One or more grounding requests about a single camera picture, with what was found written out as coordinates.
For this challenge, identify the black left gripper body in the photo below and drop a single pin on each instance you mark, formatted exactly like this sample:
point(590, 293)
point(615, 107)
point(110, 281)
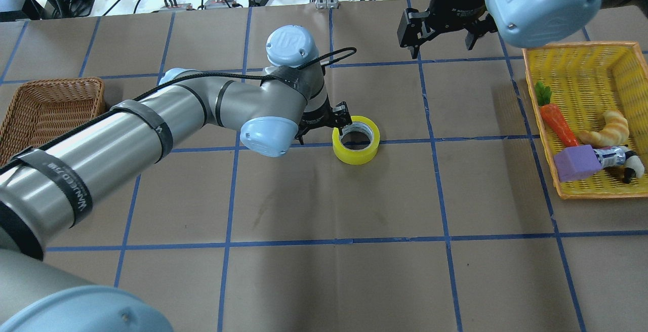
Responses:
point(315, 118)

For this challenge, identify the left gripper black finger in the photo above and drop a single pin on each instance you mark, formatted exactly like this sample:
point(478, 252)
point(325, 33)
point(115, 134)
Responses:
point(347, 129)

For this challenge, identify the yellow tape roll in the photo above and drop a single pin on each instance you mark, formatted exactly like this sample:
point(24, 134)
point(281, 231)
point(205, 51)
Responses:
point(358, 147)

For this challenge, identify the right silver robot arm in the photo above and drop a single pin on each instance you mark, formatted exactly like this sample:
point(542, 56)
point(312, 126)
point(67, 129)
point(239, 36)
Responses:
point(523, 24)

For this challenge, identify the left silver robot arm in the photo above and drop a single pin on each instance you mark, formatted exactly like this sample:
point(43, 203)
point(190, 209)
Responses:
point(52, 188)

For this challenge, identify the toy carrot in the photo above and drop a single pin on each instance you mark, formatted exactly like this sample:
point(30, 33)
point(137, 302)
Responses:
point(553, 116)

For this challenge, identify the yellow plastic basket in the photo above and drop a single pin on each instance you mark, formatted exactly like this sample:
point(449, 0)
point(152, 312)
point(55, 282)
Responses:
point(587, 78)

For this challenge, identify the purple foam block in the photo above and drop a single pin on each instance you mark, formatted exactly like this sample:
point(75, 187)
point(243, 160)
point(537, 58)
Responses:
point(576, 163)

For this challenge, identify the toy croissant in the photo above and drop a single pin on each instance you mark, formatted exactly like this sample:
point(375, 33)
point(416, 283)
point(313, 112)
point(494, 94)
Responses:
point(615, 132)

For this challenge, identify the small drink can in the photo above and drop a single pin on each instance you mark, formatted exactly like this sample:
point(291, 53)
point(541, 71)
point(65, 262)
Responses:
point(611, 157)

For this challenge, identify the panda plush toy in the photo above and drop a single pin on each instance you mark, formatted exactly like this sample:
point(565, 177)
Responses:
point(633, 167)

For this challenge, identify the brown wicker basket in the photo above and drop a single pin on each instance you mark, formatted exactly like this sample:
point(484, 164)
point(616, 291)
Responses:
point(42, 110)

